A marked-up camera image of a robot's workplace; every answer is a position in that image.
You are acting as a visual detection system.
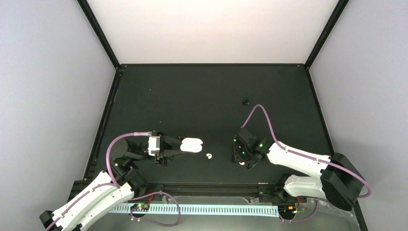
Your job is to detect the white earbud charging case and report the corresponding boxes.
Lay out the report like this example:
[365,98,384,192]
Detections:
[180,138,203,153]

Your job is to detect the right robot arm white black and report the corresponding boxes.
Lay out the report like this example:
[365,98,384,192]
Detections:
[233,128,364,211]

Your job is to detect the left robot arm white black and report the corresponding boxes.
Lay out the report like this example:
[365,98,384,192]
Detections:
[39,131,203,231]

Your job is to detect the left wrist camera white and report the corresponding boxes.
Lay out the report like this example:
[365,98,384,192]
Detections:
[148,136,161,156]

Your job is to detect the black aluminium rail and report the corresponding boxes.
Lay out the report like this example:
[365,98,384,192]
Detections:
[129,176,295,205]

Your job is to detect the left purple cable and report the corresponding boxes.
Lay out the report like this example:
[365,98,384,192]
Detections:
[44,131,153,231]

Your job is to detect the purple cable loop bottom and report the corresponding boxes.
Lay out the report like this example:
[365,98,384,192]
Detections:
[129,191,182,227]

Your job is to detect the light blue cable duct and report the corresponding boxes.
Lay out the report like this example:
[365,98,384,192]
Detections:
[110,203,279,218]

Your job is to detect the black frame post left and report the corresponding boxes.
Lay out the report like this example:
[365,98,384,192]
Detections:
[77,0,120,69]

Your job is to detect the black frame post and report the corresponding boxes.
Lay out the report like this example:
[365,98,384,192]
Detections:
[77,0,120,69]
[304,0,349,70]

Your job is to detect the black frame post right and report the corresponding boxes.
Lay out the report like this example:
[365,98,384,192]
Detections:
[304,0,349,70]

